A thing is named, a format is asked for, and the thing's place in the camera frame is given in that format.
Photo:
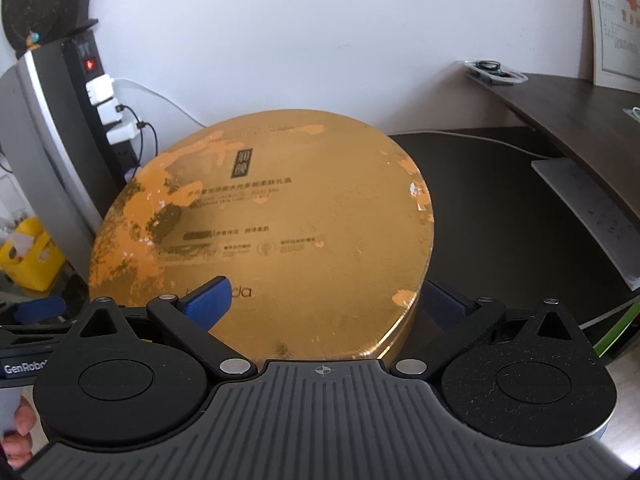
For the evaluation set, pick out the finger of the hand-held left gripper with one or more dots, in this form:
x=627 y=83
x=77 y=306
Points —
x=42 y=310

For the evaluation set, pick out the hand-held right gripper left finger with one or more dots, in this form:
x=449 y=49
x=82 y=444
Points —
x=210 y=302

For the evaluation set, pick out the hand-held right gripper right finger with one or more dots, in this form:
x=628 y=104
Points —
x=445 y=305

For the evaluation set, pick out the round gold tin box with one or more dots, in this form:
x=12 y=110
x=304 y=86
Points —
x=406 y=325

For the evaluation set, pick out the round gold tin lid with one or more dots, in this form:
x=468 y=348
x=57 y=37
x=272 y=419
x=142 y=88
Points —
x=280 y=230

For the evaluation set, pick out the dark desktop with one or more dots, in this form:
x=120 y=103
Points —
x=490 y=240

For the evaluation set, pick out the person's left hand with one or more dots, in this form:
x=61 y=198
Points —
x=17 y=440

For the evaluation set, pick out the yellow plastic box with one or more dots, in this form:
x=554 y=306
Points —
x=35 y=265

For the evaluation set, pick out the pale purple adapter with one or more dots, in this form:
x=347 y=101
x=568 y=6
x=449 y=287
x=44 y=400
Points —
x=130 y=175

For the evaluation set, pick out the black power strip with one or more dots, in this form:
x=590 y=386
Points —
x=107 y=155

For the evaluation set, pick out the white paper stack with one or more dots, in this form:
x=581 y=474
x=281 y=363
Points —
x=585 y=200

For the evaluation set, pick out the green folder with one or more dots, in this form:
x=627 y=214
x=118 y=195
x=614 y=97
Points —
x=620 y=325

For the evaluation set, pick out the white charger plug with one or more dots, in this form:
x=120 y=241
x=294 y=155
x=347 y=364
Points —
x=122 y=132
x=110 y=112
x=99 y=90

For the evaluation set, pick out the dark wooden desk shelf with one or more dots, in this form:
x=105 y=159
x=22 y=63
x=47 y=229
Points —
x=580 y=110

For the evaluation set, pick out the clear plastic tray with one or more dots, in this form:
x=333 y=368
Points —
x=495 y=72

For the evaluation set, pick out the framed certificate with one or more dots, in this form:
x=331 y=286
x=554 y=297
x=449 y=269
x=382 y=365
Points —
x=617 y=25

